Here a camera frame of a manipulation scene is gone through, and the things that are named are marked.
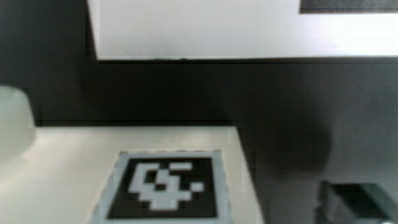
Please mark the white drawer cabinet box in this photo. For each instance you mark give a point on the white drawer cabinet box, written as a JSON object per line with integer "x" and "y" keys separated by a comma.
{"x": 233, "y": 29}

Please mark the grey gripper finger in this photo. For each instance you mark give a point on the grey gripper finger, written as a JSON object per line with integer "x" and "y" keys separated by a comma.
{"x": 355, "y": 204}

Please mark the white drawer tray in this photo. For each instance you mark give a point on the white drawer tray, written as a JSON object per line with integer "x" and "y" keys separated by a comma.
{"x": 119, "y": 175}

